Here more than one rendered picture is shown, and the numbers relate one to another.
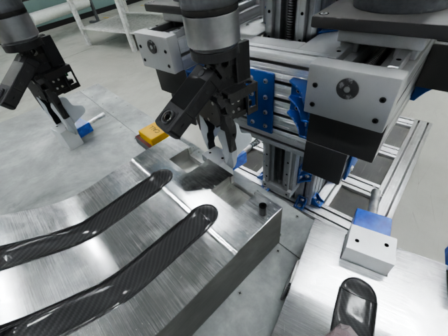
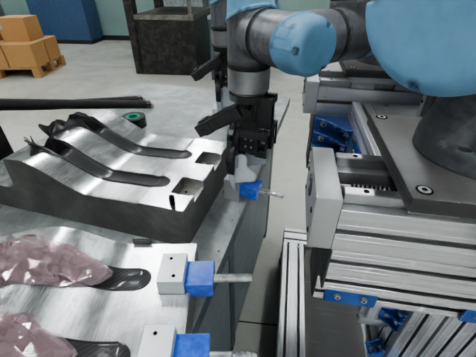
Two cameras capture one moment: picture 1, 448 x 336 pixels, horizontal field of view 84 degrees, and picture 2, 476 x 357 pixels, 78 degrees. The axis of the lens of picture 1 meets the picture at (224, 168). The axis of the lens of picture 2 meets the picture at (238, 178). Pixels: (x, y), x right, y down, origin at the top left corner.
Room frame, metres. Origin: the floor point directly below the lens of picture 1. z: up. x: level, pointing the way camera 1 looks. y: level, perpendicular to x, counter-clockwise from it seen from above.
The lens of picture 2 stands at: (0.06, -0.43, 1.22)
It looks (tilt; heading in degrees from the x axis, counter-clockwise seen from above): 35 degrees down; 54
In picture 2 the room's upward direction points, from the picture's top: straight up
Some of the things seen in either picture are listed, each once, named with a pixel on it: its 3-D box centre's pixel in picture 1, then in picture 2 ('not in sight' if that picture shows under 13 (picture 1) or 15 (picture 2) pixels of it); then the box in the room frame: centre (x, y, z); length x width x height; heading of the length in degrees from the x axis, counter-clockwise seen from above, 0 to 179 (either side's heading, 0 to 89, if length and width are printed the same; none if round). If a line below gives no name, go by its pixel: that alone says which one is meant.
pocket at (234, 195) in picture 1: (235, 199); (188, 193); (0.24, -0.01, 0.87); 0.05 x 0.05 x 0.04; 38
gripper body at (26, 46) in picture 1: (42, 69); (227, 66); (0.58, 0.36, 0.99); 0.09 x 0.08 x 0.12; 140
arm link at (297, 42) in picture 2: not in sight; (298, 41); (0.39, -0.11, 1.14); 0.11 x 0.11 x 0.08; 85
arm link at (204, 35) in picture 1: (211, 29); (248, 79); (0.38, -0.01, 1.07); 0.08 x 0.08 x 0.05
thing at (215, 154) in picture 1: (236, 154); (255, 189); (0.39, -0.03, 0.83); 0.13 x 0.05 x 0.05; 122
